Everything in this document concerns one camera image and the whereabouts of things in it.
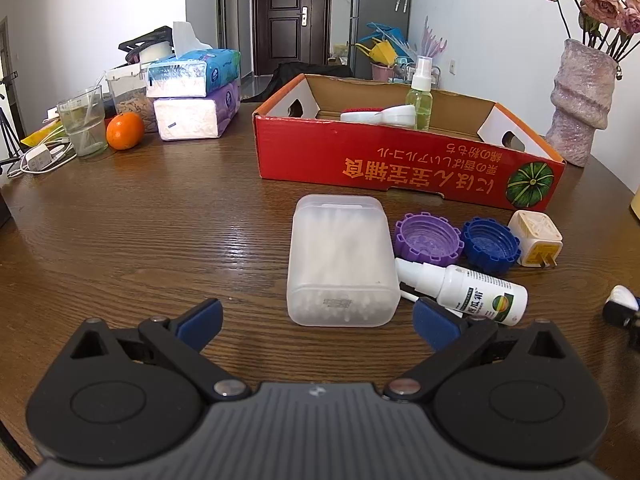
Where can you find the red cardboard box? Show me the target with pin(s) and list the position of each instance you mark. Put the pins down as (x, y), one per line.
(390, 165)

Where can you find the translucent cotton swab box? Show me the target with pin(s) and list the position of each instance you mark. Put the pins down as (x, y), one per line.
(342, 260)

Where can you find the white plug adapter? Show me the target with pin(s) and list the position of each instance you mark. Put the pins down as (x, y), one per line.
(535, 237)

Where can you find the purple tissue pack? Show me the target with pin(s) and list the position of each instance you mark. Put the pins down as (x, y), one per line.
(195, 117)

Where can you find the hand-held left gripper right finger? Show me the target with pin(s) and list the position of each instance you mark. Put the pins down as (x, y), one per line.
(437, 325)

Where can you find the red and white lint brush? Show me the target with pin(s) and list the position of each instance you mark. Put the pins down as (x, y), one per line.
(385, 116)

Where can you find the yellow packet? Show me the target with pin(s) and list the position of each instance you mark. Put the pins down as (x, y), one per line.
(42, 135)

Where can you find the blue tissue pack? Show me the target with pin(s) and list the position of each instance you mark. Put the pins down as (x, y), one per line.
(195, 72)

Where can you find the dark brown entrance door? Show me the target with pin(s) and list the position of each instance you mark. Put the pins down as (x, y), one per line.
(292, 25)

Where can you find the blue and yellow dustpans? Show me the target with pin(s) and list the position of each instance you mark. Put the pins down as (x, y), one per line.
(382, 45)

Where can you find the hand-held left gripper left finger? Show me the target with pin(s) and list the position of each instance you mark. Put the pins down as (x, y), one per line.
(200, 325)

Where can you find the white bottle cap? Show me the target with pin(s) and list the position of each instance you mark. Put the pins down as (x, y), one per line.
(625, 296)

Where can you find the bunch of dried pink roses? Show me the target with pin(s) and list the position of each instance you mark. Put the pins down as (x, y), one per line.
(600, 2)

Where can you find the black tripod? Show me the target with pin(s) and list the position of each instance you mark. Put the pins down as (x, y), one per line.
(6, 140)

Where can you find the blue bottle cap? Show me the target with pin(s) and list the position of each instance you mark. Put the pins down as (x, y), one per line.
(490, 245)

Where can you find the pink textured vase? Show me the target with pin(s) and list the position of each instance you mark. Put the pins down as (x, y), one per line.
(580, 105)

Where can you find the grey refrigerator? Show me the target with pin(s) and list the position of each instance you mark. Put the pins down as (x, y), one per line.
(380, 5)

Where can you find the black paper bag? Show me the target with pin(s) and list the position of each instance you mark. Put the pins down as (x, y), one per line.
(4, 212)

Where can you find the purple bottle cap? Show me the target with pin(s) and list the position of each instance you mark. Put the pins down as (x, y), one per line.
(427, 240)

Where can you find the clear plastic snack jar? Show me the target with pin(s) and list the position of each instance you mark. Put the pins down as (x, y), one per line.
(132, 107)

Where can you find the clear drinking glass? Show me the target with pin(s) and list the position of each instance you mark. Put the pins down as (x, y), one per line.
(85, 130)

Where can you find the white nasal spray bottle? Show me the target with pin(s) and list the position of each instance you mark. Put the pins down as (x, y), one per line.
(480, 295)

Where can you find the lilac plastic hangers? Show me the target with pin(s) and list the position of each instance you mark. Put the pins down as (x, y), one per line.
(432, 40)

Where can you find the green spray bottle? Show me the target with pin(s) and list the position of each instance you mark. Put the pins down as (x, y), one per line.
(420, 105)

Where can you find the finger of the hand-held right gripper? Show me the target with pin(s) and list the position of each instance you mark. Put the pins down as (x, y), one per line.
(617, 314)

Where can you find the orange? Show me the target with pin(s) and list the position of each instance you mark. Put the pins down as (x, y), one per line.
(125, 131)

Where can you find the white charger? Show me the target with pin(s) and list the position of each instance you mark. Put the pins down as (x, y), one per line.
(39, 158)

